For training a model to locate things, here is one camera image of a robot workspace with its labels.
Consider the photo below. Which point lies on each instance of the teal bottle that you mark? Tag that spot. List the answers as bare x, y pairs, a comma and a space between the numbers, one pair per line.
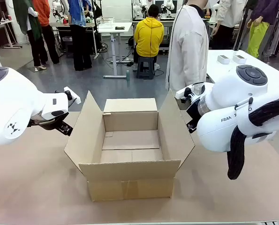
128, 76

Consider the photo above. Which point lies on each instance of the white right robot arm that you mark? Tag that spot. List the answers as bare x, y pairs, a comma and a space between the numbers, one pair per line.
223, 93

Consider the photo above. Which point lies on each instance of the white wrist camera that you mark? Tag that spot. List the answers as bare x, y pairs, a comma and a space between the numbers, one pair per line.
74, 96
180, 93

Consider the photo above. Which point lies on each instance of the dark folded cloth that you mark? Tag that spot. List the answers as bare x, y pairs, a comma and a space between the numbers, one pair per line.
120, 27

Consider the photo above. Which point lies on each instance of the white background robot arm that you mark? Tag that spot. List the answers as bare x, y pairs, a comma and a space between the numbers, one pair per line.
58, 5

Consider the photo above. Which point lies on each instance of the black computer monitor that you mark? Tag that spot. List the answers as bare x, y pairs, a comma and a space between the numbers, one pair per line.
158, 4

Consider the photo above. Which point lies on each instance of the person in lime trousers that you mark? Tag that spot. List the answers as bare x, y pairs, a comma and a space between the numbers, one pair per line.
258, 35

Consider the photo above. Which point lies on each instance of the grey desk black frame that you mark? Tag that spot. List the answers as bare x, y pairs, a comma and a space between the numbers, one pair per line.
64, 32

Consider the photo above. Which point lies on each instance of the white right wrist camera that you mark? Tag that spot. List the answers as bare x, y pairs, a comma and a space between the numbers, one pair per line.
180, 93

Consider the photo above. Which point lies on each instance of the person in green shawl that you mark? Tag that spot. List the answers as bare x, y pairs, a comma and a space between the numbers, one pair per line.
33, 30

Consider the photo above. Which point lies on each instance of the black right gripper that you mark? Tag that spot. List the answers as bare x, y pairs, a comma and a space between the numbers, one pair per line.
193, 112

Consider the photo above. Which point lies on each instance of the person in cream jacket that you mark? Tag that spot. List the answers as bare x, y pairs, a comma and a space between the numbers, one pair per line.
228, 18

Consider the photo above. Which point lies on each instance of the clear plastic crate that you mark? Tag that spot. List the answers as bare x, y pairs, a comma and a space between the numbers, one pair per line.
105, 22

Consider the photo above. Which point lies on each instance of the dark plastic stool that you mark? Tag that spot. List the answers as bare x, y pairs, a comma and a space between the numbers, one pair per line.
145, 68

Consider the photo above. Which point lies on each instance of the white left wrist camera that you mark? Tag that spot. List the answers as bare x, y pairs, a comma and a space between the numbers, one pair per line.
74, 96

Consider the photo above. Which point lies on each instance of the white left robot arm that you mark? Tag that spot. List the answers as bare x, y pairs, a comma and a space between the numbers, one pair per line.
12, 105

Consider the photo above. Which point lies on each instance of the black slanted pole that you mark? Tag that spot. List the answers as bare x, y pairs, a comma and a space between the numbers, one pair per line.
243, 25

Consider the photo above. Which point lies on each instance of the brown cardboard box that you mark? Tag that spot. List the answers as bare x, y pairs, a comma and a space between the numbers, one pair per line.
130, 173

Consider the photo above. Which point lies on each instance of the white standing desk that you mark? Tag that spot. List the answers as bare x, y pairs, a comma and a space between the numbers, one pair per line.
114, 30

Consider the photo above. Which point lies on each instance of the small white box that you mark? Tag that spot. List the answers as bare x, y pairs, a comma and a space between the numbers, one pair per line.
239, 59
224, 59

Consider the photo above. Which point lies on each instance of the person in white cardigan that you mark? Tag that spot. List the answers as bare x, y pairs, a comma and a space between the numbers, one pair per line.
188, 47

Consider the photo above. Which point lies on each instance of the person in blue shirt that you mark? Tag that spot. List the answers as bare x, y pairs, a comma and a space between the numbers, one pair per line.
80, 35

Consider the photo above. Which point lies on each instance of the person in yellow hoodie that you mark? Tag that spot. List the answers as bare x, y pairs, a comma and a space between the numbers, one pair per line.
148, 35

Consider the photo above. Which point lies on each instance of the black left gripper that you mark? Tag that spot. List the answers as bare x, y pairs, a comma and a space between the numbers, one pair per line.
50, 124

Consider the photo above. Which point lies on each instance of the person in orange shirt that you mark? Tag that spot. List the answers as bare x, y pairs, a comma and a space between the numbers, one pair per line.
46, 28

